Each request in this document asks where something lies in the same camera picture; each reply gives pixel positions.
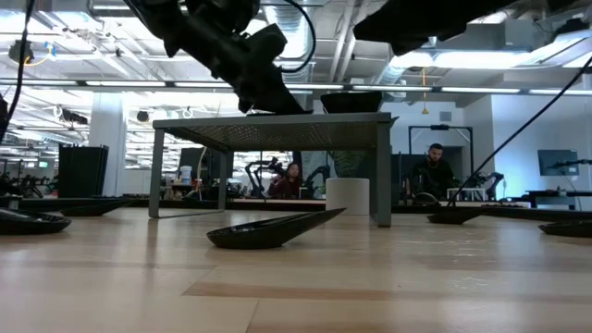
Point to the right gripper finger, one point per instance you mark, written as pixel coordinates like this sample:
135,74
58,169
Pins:
393,32

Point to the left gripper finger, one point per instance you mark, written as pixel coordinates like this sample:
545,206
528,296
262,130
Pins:
263,97

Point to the black square ruffled mini plate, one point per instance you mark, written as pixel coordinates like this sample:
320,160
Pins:
351,102

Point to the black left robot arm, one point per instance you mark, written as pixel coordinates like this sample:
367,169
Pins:
185,18

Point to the black background robot arm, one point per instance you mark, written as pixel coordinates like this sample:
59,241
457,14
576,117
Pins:
321,173
253,176
492,178

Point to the black flat mini plate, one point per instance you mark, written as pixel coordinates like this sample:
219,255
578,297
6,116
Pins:
569,230

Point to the black shallow mini plate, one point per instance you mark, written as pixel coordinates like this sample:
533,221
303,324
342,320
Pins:
32,224

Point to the grey perforated metal shelf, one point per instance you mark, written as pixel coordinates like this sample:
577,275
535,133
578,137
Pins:
277,122

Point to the yellow hanging pendant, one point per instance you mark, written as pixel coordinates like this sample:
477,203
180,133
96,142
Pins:
424,110

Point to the person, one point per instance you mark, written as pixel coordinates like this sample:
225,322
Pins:
432,178
287,187

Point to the white plastic container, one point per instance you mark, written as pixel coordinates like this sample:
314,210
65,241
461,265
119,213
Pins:
185,176

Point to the snake plant in white pot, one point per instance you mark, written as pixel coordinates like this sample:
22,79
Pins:
347,196

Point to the small white table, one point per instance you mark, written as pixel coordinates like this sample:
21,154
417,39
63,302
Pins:
467,189

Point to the black cabinet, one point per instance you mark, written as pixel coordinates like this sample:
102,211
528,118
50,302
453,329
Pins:
83,171

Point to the black background desk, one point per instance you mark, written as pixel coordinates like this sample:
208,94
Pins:
555,193

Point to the black ceiling device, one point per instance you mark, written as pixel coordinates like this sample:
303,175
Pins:
20,52

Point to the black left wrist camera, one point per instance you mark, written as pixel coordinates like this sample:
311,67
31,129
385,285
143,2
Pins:
268,46

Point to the black gantry frame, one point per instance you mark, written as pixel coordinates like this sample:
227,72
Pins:
439,127

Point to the dark wall monitor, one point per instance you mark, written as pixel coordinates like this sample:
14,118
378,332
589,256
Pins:
557,162

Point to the black aluminium table frame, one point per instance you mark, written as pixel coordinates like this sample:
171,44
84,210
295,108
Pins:
518,213

